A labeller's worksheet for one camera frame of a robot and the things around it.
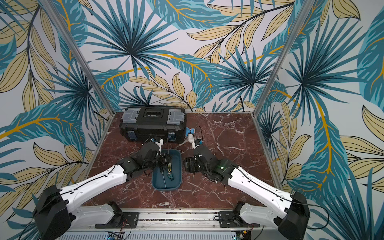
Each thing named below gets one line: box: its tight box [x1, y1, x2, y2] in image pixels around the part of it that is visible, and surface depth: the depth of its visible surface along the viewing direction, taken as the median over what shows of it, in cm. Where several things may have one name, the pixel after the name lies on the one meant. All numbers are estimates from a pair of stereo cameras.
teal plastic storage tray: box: [152, 149, 182, 191], surface depth 88 cm
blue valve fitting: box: [185, 126, 195, 137], surface depth 108 cm
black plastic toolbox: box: [119, 106, 187, 144], surface depth 94 cm
